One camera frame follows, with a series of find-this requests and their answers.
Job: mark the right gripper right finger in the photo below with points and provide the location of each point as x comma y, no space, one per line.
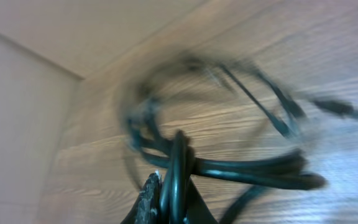
197,211

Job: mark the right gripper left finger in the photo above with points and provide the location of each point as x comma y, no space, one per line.
145,210

